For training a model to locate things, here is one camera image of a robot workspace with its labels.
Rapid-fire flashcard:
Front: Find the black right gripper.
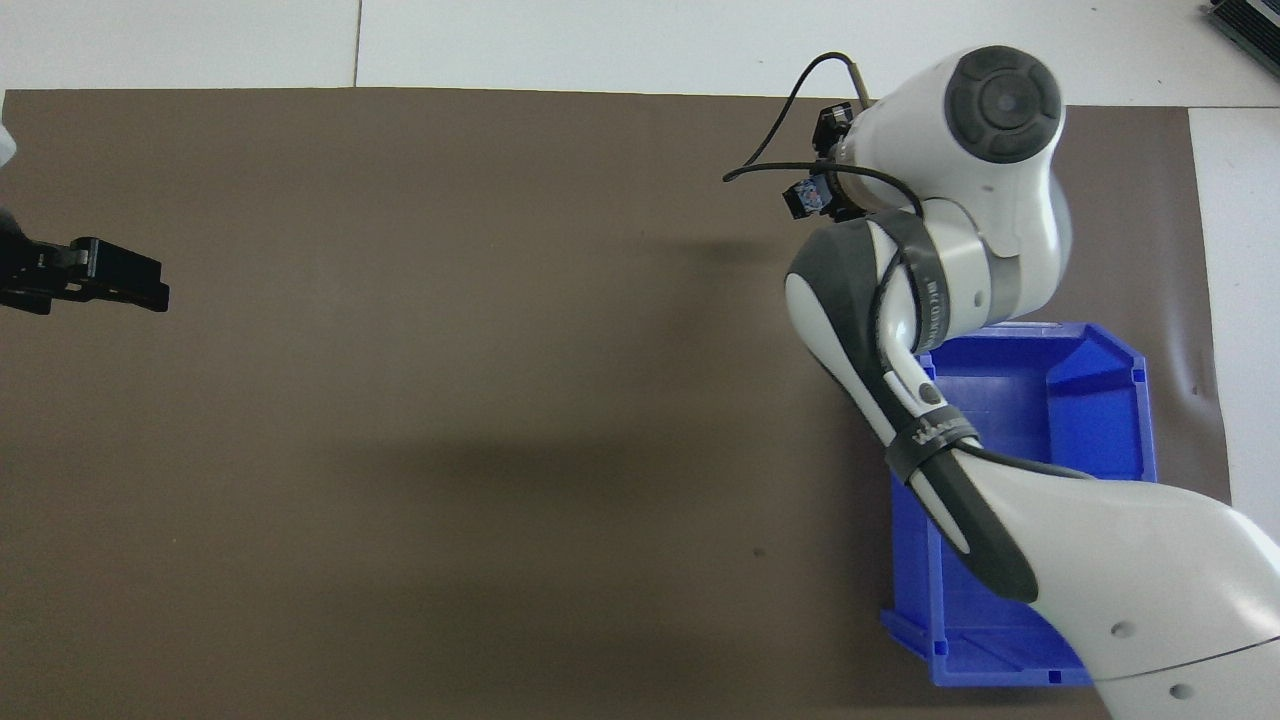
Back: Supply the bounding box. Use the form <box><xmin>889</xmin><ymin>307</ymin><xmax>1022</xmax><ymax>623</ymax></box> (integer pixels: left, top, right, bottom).
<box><xmin>784</xmin><ymin>102</ymin><xmax>867</xmax><ymax>223</ymax></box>

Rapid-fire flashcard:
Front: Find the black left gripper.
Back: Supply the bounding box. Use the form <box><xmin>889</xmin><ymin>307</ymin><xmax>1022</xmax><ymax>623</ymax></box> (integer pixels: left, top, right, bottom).
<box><xmin>0</xmin><ymin>214</ymin><xmax>171</xmax><ymax>319</ymax></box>

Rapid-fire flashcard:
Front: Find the brown table mat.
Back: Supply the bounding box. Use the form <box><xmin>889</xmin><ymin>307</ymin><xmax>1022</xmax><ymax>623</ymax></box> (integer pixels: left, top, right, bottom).
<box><xmin>0</xmin><ymin>87</ymin><xmax>1236</xmax><ymax>720</ymax></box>

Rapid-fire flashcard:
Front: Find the blue plastic storage bin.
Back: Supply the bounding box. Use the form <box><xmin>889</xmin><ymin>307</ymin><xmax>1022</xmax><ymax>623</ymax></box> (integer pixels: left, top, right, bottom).
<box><xmin>880</xmin><ymin>320</ymin><xmax>1159</xmax><ymax>689</ymax></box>

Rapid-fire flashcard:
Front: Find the grey ribbed device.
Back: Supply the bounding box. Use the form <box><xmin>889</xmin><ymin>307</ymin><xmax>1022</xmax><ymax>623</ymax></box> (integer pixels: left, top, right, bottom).
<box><xmin>1205</xmin><ymin>0</ymin><xmax>1280</xmax><ymax>67</ymax></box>

